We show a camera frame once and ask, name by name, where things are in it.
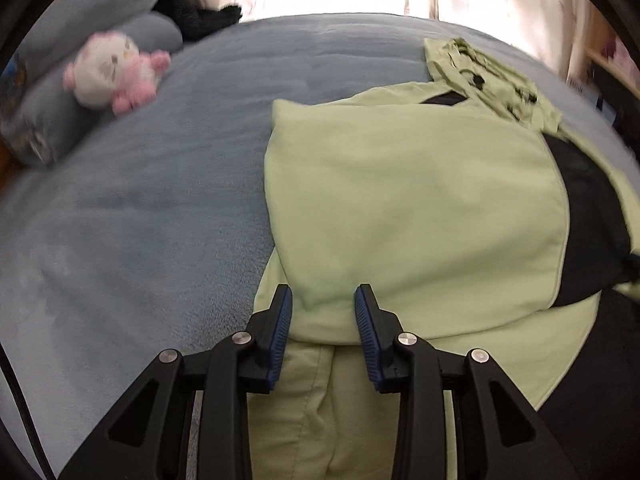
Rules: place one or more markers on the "green and black hooded jacket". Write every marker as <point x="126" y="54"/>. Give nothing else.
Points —
<point x="400" y="185"/>

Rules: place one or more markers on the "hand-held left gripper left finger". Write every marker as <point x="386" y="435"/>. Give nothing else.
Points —
<point x="280" y="330"/>

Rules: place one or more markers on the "blue rolled blanket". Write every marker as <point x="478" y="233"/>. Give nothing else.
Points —
<point x="40" y="120"/>
<point x="100" y="0"/>

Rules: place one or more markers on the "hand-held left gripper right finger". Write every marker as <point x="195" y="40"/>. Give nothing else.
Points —
<point x="365" y="340"/>

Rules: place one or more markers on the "black fuzzy cloth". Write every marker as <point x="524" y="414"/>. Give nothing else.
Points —
<point x="200" y="15"/>

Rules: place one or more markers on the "wooden bookshelf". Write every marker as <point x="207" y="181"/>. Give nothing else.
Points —
<point x="612" y="55"/>

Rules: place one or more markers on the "bed with blue fleece sheet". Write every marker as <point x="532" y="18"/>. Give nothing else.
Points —
<point x="175" y="185"/>

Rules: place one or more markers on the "pink and white plush toy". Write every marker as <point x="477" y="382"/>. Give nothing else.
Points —
<point x="105" y="72"/>

